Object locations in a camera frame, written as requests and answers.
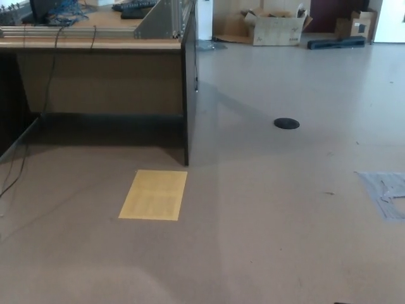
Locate yellow floor patch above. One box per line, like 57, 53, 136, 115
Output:
118, 169, 188, 222

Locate black round floor cover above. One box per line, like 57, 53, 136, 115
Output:
273, 117, 301, 130

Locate clear plastic wrap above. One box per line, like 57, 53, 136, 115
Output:
196, 39, 228, 51

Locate flat cardboard sheet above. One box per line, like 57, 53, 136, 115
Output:
213, 12, 256, 44

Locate wooden desk with dark panels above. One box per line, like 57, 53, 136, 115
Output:
0, 0, 199, 167

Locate large open cardboard box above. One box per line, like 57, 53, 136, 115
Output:
240, 8, 313, 47

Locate black keyboard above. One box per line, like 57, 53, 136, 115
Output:
120, 8, 153, 20
112, 0, 158, 11

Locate dark blue flat bag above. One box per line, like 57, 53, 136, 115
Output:
307, 35, 366, 51

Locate grey tape patch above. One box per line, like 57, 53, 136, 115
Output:
354, 170, 405, 222

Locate small cardboard box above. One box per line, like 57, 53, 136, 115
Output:
334, 8, 378, 44

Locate black monitor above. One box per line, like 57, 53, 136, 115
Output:
22, 0, 69, 23

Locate long black hanging cable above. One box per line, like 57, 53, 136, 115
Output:
0, 27, 66, 199

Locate blue cable bundle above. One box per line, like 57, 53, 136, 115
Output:
47, 0, 92, 25

